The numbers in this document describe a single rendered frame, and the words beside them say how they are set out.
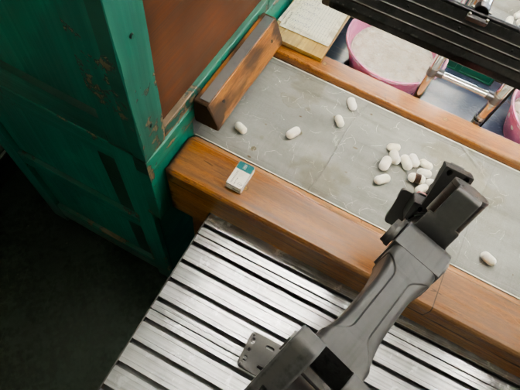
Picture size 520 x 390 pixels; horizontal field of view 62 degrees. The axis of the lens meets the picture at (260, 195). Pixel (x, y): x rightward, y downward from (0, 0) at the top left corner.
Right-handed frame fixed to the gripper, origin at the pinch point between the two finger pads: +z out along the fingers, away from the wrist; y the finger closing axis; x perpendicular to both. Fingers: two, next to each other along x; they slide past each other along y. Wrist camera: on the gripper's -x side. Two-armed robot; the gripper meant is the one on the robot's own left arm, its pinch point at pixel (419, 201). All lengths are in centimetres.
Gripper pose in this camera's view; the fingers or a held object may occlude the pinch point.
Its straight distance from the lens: 85.0
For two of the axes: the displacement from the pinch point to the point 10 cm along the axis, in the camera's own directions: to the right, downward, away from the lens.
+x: -3.7, 8.4, 4.1
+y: -8.8, -4.6, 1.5
